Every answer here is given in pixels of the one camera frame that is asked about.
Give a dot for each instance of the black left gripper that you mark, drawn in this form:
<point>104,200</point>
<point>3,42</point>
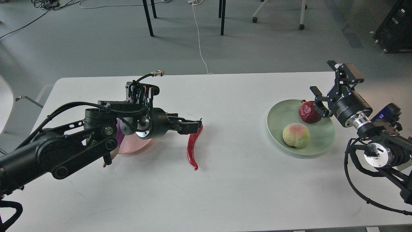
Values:
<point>161,123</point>

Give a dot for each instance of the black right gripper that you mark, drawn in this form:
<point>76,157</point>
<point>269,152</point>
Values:
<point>343,101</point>

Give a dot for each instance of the red chili pepper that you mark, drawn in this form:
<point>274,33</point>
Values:
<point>190,147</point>

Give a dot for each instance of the red pomegranate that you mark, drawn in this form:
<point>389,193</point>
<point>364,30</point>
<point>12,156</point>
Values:
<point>308,113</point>

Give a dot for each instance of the green pink peach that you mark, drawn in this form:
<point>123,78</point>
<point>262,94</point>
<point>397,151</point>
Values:
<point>296,135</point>

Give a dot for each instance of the purple eggplant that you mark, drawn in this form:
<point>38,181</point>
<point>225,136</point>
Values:
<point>119,138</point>

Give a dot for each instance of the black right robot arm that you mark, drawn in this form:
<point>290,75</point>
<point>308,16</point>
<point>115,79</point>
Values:
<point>379,147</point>

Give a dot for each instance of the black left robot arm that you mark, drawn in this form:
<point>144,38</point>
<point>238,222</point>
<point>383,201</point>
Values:
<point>65,149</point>

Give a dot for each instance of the green plate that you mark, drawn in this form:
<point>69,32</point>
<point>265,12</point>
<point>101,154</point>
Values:
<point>283,113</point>

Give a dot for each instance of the pink plate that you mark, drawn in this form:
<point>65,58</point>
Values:
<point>132,143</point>

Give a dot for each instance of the white wheeled chair base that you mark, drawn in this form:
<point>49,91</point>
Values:
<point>267,10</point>

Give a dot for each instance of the black equipment case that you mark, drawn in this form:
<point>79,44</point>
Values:
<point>395,33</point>

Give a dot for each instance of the black table leg left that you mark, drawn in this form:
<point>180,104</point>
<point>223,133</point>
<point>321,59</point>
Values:
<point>147,15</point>

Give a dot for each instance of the black table leg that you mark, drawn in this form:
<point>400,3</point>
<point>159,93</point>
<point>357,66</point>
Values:
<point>221,15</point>
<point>147,15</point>

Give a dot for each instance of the black table leg right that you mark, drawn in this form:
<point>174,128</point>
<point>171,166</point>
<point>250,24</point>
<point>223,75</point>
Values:
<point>221,15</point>

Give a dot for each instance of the white chair at left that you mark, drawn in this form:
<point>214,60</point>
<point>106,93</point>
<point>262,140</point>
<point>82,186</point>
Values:
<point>8,101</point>

